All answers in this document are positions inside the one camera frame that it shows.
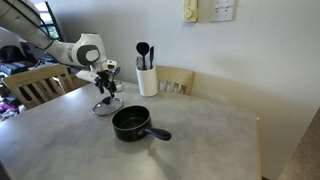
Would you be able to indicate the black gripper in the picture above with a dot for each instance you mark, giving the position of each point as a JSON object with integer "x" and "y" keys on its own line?
{"x": 106, "y": 77}

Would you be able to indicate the glass lid with black knob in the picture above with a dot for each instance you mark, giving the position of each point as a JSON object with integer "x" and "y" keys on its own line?
{"x": 103, "y": 110}

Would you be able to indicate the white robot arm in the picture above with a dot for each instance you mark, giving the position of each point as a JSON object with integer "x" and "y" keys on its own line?
{"x": 83, "y": 50}

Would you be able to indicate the small steel tin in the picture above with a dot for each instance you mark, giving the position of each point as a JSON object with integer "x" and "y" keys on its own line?
{"x": 119, "y": 87}

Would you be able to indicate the wooden furniture piece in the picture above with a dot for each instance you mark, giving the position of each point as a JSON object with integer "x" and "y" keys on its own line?
{"x": 79, "y": 81}

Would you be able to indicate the white utensil holder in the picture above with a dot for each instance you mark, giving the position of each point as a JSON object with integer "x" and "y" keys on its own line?
{"x": 146, "y": 83}

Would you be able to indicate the metal whisk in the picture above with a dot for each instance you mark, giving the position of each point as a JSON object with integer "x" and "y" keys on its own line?
{"x": 138, "y": 63}

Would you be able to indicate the black ladle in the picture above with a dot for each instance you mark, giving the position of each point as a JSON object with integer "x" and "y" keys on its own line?
{"x": 142, "y": 47}

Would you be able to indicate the black spatula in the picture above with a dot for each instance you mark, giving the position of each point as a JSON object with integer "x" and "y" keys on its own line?
{"x": 151, "y": 53}

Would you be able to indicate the wooden chair with short back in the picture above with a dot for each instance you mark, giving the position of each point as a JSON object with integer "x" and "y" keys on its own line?
{"x": 176, "y": 75}

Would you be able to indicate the wooden chair with long slats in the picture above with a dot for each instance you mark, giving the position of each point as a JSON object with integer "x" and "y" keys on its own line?
{"x": 33, "y": 75}

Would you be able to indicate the window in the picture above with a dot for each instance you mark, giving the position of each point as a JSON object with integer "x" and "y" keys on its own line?
{"x": 53, "y": 31}

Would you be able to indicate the stack of dark items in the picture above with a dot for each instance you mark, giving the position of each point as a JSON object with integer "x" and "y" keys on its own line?
{"x": 11, "y": 68}

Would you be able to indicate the black bag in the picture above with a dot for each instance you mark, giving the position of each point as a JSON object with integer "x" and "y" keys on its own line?
{"x": 11, "y": 53}

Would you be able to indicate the purple cloth pile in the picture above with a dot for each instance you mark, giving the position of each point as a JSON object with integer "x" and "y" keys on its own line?
{"x": 6, "y": 110}

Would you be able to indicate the beige thermostat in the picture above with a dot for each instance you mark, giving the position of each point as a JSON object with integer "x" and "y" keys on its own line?
{"x": 190, "y": 11}

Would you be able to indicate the brown speckled countertop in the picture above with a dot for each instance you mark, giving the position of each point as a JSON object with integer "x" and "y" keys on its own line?
{"x": 303, "y": 156}

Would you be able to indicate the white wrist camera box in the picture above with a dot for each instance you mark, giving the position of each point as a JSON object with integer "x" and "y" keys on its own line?
{"x": 86, "y": 76}

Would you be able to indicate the white light switch plate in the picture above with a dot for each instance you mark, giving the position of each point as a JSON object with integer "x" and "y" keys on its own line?
{"x": 222, "y": 10}

